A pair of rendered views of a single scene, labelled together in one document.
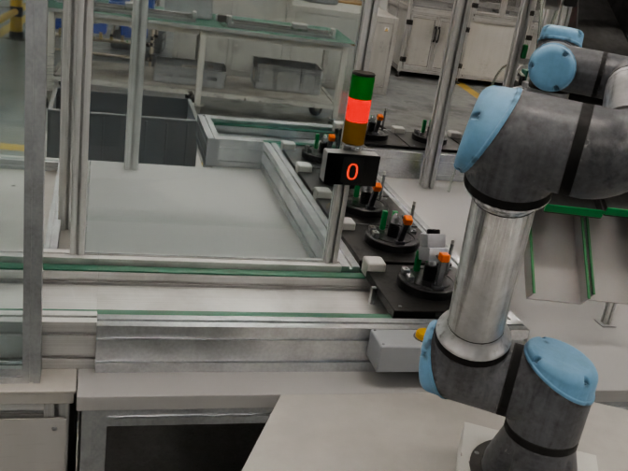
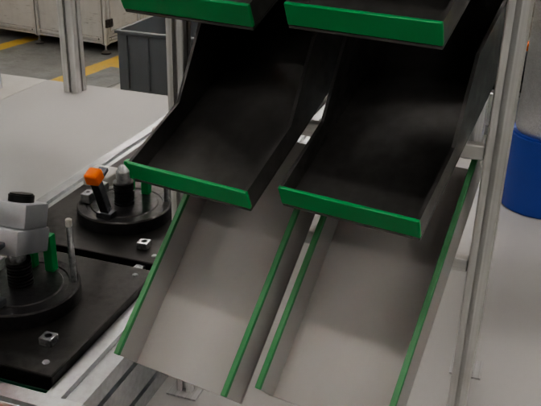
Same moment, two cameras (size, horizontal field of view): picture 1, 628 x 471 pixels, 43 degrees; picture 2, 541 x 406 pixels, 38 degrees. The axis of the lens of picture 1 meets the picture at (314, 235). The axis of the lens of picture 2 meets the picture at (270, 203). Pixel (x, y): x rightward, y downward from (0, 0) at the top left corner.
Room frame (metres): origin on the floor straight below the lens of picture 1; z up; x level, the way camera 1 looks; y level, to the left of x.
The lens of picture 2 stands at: (1.18, -0.98, 1.48)
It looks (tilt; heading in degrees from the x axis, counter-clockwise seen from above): 25 degrees down; 35
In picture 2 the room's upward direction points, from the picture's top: 2 degrees clockwise
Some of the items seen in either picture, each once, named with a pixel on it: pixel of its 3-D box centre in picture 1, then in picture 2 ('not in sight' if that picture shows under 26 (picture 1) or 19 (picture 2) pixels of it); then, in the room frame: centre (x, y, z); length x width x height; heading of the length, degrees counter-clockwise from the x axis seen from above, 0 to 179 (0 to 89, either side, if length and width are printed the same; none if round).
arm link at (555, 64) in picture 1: (563, 67); not in sight; (1.37, -0.37, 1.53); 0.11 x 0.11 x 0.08; 74
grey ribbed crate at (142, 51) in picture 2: not in sight; (213, 56); (3.46, 0.91, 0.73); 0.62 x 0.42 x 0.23; 107
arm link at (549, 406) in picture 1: (549, 388); not in sight; (1.09, -0.40, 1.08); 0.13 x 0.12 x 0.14; 74
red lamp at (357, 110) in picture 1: (358, 109); not in sight; (1.73, -0.05, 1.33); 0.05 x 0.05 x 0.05
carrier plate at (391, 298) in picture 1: (426, 290); (23, 304); (1.67, -0.27, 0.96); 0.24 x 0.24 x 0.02; 17
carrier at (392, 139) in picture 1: (371, 124); not in sight; (3.03, -0.16, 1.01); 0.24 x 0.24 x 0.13; 17
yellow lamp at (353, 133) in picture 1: (354, 132); not in sight; (1.73, -0.05, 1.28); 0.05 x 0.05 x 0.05
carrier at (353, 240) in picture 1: (393, 227); (123, 188); (1.91, -0.20, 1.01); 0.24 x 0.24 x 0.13; 17
